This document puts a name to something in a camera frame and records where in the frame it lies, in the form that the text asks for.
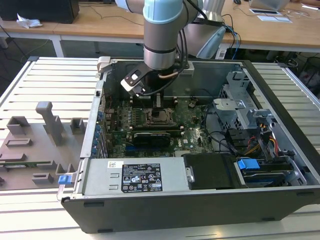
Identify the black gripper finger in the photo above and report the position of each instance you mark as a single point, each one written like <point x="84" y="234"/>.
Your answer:
<point x="157" y="100"/>

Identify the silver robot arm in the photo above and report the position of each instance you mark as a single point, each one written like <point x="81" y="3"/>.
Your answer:
<point x="160" y="37"/>

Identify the CPU socket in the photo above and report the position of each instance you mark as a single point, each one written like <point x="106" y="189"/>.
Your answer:
<point x="148" y="120"/>

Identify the blue expansion slot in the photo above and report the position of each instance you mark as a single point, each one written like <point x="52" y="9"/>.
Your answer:
<point x="130" y="149"/>

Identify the round coin battery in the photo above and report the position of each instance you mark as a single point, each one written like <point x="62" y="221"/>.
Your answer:
<point x="192" y="103"/>

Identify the black graphics card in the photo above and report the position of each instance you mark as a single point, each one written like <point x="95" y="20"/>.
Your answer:
<point x="152" y="140"/>

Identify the green motherboard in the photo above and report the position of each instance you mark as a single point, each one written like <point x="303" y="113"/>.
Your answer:
<point x="192" y="135"/>

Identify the silver finned heatsink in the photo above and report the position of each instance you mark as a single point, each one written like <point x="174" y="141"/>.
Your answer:
<point x="182" y="153"/>

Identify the blue card clip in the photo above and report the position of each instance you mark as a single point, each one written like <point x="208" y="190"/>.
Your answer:
<point x="98" y="128"/>
<point x="94" y="151"/>
<point x="97" y="136"/>
<point x="95" y="143"/>
<point x="100" y="115"/>

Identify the silver metal drive cage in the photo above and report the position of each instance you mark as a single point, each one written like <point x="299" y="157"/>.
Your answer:
<point x="232" y="112"/>

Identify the wooden desk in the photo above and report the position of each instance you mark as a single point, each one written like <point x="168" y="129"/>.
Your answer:
<point x="100" y="27"/>

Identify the black plastic shroud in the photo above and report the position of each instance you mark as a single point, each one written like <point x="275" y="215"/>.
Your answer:
<point x="210" y="172"/>

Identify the silver power supply unit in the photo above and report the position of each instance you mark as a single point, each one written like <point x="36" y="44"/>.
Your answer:
<point x="100" y="175"/>

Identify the hard disk in blue carrier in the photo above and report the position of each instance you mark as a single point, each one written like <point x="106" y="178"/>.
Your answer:
<point x="248" y="165"/>

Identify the black open PC case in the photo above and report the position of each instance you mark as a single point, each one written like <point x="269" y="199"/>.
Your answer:
<point x="175" y="212"/>

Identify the black computer mouse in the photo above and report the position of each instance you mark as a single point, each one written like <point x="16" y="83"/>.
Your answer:
<point x="236" y="2"/>

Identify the blue case latch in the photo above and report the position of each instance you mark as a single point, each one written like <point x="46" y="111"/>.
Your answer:
<point x="63" y="180"/>

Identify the black computer tower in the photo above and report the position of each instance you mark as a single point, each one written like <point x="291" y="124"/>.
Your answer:
<point x="37" y="10"/>

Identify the grey parts rack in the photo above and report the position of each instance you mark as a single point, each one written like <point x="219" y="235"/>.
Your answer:
<point x="30" y="150"/>

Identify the white paper sheet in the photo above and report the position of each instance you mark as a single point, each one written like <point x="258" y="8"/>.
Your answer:
<point x="273" y="18"/>

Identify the crumpled white paper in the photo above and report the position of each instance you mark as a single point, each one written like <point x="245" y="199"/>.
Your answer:
<point x="28" y="22"/>

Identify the silver laptop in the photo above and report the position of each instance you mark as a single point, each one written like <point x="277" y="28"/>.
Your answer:
<point x="270" y="4"/>

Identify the green RAM stick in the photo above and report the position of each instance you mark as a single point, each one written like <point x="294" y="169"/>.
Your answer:
<point x="27" y="164"/>

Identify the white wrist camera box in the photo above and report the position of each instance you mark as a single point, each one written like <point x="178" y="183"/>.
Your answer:
<point x="131" y="81"/>

